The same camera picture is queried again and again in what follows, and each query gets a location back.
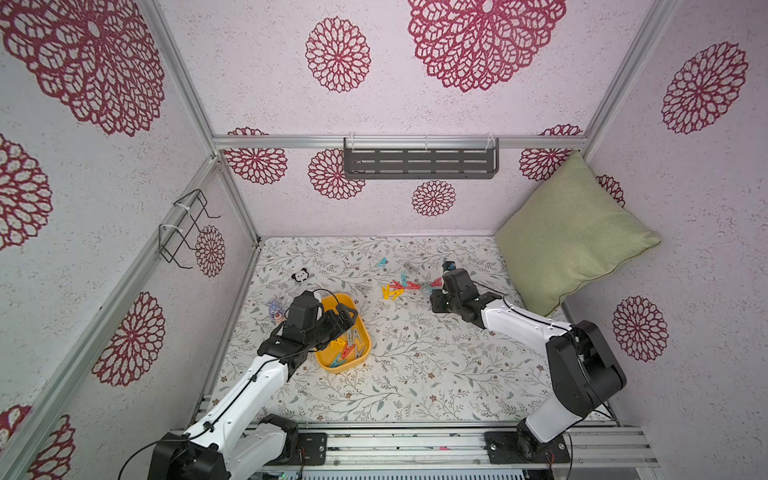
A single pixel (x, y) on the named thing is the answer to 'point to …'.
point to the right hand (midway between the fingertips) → (432, 293)
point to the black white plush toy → (301, 275)
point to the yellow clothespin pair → (393, 294)
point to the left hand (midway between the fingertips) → (349, 321)
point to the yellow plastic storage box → (357, 335)
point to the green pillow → (571, 236)
